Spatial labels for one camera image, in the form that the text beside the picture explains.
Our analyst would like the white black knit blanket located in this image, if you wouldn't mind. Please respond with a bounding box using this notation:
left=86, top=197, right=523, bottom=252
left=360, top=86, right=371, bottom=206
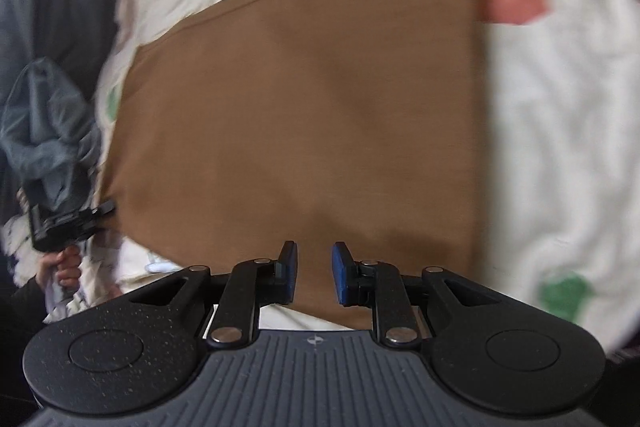
left=0, top=217, right=126, bottom=323

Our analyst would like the person's left hand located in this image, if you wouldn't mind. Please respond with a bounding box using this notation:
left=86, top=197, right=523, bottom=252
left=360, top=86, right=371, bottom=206
left=40, top=244, right=83, bottom=293

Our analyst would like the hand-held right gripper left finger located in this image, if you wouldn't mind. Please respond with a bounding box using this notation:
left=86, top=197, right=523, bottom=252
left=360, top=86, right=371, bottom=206
left=131, top=241, right=299, bottom=348

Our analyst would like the dark grey blanket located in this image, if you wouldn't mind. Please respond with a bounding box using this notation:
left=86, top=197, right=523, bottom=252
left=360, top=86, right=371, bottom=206
left=0, top=0, right=128, bottom=102

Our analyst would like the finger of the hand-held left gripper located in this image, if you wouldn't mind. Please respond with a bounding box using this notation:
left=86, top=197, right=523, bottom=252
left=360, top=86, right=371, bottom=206
left=90, top=201, right=117, bottom=222

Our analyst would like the blue-grey jacket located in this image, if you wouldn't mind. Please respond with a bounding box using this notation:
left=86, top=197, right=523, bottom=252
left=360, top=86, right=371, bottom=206
left=0, top=57, right=103, bottom=212

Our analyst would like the brown printed t-shirt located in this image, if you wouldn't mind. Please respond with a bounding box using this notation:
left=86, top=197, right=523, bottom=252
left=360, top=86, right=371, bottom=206
left=95, top=0, right=483, bottom=333

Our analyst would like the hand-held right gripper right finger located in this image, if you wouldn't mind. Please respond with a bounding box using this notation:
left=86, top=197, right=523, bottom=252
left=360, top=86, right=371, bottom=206
left=332, top=242, right=493, bottom=349

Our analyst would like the cream bear print blanket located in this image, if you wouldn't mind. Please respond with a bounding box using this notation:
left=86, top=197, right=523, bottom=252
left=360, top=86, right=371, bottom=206
left=42, top=0, right=640, bottom=348

